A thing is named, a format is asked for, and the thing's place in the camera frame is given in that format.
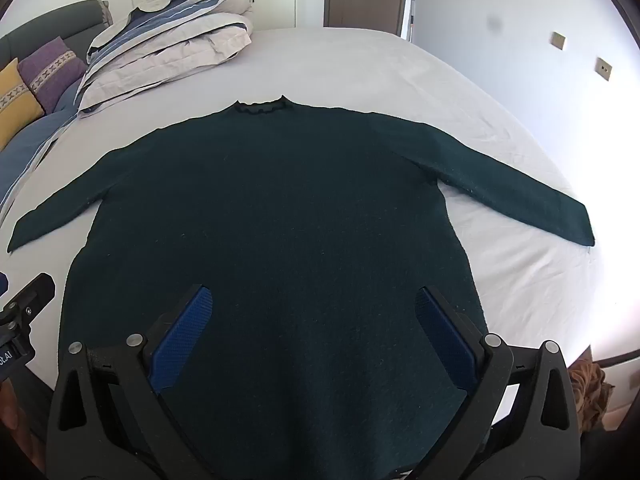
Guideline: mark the blue bedding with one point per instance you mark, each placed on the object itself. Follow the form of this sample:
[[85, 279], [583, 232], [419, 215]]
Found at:
[[30, 150]]

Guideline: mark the stack of folded bedding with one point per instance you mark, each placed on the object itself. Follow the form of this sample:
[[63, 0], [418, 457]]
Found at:
[[165, 45]]

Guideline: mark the brown crumpled cloth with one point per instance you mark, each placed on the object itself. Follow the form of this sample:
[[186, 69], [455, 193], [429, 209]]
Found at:
[[592, 390]]

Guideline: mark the wall switch plate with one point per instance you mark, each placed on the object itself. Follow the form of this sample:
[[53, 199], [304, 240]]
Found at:
[[603, 68], [558, 40]]

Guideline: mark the white bed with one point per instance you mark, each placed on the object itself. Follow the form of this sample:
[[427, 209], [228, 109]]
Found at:
[[380, 70]]

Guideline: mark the dark green sweater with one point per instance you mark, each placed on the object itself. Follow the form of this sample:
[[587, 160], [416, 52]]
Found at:
[[280, 210]]

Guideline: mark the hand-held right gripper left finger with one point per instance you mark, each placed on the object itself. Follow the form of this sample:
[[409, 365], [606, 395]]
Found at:
[[184, 342]]

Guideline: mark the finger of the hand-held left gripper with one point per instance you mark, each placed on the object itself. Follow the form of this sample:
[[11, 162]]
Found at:
[[31, 296]]

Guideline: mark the purple patterned pillow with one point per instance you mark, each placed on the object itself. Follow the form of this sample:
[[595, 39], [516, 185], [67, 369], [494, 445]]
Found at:
[[52, 72]]

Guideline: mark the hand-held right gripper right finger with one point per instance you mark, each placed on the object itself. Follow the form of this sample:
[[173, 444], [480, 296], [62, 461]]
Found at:
[[446, 342]]

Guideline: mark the yellow patterned pillow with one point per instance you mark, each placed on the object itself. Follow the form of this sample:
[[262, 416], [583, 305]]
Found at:
[[15, 102]]

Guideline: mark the grey upholstered headboard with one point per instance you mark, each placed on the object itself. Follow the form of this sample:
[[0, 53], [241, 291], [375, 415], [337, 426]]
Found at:
[[45, 22]]

